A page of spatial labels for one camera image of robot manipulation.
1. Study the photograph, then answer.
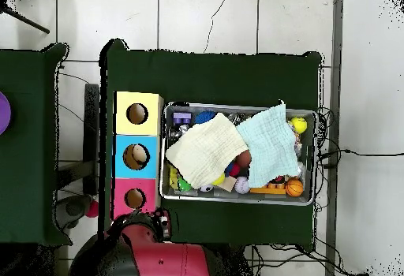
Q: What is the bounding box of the grey object with red knob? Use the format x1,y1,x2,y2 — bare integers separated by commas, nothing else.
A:
54,193,99,229

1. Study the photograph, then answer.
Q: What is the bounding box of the white toy baseball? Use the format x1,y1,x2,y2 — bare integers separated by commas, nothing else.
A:
234,176,251,195

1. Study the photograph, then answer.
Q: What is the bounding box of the grey wire mesh bin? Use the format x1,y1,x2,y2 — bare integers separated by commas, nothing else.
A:
159,101,318,207

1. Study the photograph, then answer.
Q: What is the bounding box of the dark green table cloth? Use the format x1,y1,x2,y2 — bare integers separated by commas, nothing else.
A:
0,43,72,247
99,38,323,248

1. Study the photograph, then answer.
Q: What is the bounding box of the light blue waffle cloth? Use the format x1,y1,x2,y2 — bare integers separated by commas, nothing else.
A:
235,100,301,188

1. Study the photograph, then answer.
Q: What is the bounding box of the orange toy basketball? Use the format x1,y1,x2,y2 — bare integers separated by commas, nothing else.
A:
285,178,305,198

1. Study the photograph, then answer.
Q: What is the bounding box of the black upright panel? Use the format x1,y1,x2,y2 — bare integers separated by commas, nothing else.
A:
82,83,101,195

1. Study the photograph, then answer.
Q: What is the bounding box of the blue spiky rubber ball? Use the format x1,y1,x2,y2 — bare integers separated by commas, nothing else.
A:
193,110,217,125

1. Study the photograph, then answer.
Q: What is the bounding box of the yellow smiley ball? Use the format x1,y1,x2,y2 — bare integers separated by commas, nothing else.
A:
289,116,308,134

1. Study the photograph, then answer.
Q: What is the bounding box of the cream waffle cloth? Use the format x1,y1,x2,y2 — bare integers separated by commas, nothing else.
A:
164,112,250,190

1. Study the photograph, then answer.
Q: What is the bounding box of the brown toy ball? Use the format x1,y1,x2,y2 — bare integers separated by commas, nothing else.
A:
234,149,253,169

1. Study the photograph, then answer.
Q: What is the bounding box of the wooden box with three holes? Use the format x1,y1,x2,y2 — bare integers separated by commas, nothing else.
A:
111,91,165,220

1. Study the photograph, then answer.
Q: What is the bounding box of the purple toy brick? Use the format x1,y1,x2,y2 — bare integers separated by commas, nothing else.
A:
172,111,193,125

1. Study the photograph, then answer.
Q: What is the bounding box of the black tripod leg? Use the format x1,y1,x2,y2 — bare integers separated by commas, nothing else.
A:
0,0,51,35

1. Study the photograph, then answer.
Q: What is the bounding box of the orange flat toy brick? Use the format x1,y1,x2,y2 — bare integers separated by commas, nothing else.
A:
249,182,287,195

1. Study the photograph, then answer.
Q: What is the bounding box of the black power cable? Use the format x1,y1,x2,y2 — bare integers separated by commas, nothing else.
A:
318,147,404,170

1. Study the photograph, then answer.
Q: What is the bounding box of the purple ball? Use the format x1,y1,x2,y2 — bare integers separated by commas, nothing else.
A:
0,91,12,136

